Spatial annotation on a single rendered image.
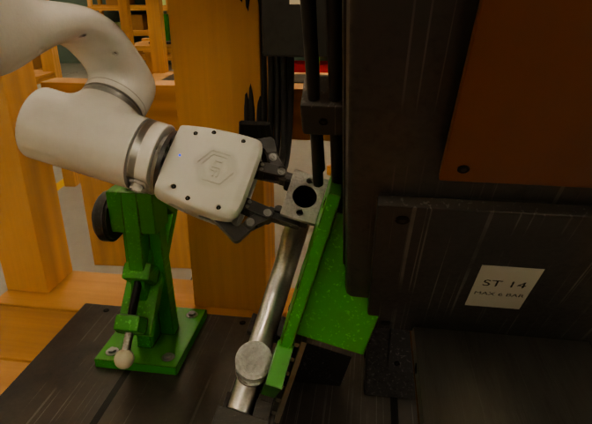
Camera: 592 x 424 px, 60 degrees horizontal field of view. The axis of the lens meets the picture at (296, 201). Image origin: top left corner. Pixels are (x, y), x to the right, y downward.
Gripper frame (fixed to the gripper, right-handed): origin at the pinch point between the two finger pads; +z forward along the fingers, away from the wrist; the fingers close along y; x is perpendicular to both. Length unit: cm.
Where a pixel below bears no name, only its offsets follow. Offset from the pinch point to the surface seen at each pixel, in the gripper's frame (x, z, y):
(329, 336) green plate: -3.3, 7.3, -13.5
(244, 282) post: 37.9, -5.6, -4.0
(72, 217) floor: 286, -149, 45
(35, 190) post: 37, -47, 0
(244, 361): -0.6, 0.0, -18.1
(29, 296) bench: 49, -45, -17
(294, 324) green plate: -4.9, 3.6, -13.7
